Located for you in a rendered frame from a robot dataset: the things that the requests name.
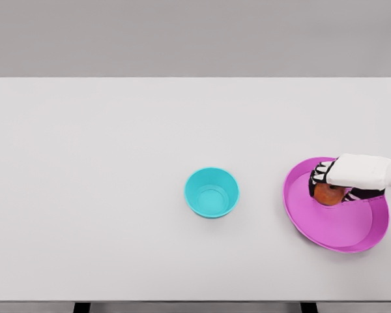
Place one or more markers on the pink plate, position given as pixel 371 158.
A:
pixel 332 225

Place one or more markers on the red orange apple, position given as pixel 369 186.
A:
pixel 327 195

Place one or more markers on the blue bowl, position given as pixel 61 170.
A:
pixel 211 192

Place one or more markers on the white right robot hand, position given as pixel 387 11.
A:
pixel 356 171

